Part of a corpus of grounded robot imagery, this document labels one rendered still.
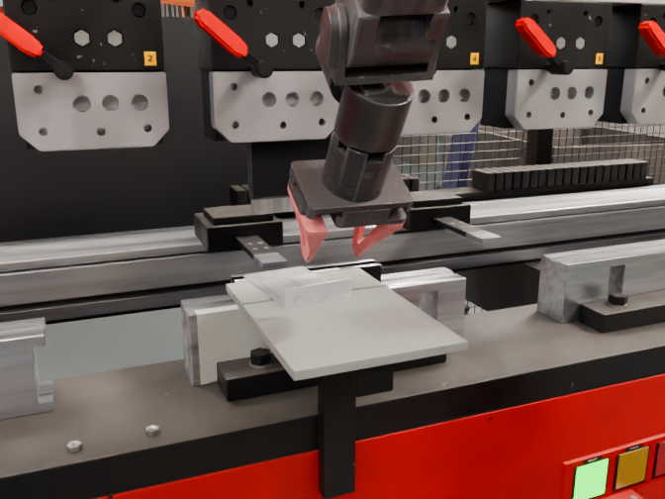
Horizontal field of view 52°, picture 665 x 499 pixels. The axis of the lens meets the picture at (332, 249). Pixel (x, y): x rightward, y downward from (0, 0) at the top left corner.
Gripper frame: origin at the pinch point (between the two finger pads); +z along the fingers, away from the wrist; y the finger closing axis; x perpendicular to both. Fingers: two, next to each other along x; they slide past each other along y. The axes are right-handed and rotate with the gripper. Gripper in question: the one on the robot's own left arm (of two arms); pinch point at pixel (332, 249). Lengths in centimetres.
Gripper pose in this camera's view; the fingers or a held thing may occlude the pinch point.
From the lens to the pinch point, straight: 68.4
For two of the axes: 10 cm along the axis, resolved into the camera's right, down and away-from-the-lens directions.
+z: -2.0, 6.8, 7.0
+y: -9.3, 0.9, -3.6
